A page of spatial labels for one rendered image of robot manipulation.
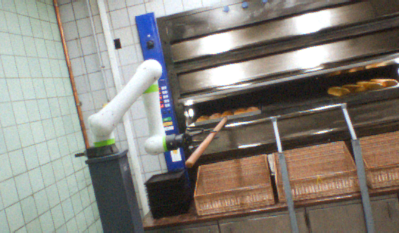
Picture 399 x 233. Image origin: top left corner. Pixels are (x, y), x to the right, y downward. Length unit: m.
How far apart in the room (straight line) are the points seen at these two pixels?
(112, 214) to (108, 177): 0.22
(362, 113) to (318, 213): 0.92
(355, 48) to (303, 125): 0.71
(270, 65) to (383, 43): 0.86
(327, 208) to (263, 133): 0.81
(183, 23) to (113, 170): 1.50
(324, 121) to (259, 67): 0.66
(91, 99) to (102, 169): 1.29
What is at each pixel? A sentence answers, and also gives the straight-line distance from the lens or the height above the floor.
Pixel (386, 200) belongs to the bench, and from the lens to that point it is 3.01.
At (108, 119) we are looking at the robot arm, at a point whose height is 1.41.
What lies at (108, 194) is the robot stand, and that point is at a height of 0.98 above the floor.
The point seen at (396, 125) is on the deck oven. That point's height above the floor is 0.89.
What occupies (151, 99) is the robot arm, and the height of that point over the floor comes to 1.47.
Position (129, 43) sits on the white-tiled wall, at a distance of 3.50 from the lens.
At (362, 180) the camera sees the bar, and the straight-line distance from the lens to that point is 2.88.
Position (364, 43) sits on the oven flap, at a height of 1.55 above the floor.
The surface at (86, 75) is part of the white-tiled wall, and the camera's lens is 3.63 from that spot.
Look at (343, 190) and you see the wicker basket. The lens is 2.98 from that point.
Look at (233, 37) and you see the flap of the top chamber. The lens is 3.35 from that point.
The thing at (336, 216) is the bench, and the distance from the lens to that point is 2.97.
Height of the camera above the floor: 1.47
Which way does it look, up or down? 4 degrees down
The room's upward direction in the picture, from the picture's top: 12 degrees counter-clockwise
